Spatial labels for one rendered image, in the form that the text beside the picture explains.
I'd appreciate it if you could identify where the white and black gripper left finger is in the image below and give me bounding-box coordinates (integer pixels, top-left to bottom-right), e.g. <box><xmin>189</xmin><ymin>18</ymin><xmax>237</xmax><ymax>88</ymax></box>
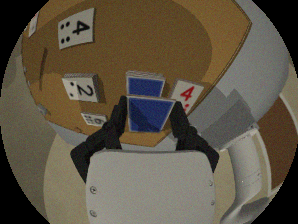
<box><xmin>70</xmin><ymin>95</ymin><xmax>128</xmax><ymax>184</ymax></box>

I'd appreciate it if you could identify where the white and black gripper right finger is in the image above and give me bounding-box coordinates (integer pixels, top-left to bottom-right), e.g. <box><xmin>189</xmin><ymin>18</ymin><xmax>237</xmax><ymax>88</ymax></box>
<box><xmin>169</xmin><ymin>101</ymin><xmax>219</xmax><ymax>173</ymax></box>

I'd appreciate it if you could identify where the white printed card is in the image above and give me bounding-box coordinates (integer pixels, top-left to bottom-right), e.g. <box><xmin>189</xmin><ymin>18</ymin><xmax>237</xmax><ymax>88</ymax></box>
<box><xmin>29</xmin><ymin>10</ymin><xmax>40</xmax><ymax>38</ymax></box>

